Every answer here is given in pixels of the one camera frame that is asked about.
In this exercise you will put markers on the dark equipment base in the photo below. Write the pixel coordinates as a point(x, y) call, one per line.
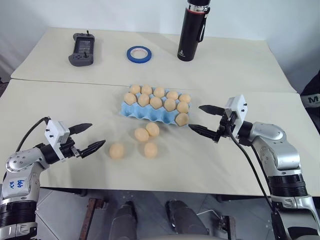
point(2, 85)

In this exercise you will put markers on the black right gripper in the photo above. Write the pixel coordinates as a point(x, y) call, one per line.
point(226, 125)

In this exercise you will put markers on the black table foot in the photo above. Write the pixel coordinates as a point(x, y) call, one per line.
point(223, 198)

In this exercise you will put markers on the blue tape roll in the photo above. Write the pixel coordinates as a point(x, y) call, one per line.
point(128, 53)

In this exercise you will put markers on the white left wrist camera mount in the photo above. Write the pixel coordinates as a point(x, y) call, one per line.
point(53, 131)

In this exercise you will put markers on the rusty metal bar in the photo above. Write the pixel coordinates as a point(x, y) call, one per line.
point(92, 212)
point(230, 225)

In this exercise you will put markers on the grey handheld controller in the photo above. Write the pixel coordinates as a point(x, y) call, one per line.
point(81, 60)

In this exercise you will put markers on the beige egg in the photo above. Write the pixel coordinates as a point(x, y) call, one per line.
point(141, 134)
point(184, 98)
point(159, 92)
point(172, 95)
point(130, 98)
point(182, 119)
point(143, 99)
point(117, 151)
point(152, 129)
point(146, 89)
point(156, 102)
point(150, 150)
point(169, 104)
point(135, 89)
point(182, 107)

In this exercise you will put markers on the dark rounded shape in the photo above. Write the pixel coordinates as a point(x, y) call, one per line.
point(125, 220)
point(185, 217)

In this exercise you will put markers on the black thermos bottle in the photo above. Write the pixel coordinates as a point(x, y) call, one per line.
point(190, 32)

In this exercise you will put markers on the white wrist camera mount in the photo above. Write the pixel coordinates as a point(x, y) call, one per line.
point(53, 131)
point(237, 102)

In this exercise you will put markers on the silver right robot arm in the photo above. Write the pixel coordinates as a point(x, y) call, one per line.
point(275, 142)

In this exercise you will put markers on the blue egg tray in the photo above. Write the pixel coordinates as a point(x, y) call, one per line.
point(150, 113)

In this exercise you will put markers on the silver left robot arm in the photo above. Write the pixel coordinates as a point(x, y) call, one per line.
point(22, 160)

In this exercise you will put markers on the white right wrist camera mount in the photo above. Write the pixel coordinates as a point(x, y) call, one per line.
point(237, 102)

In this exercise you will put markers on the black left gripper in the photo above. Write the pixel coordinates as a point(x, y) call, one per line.
point(67, 149)

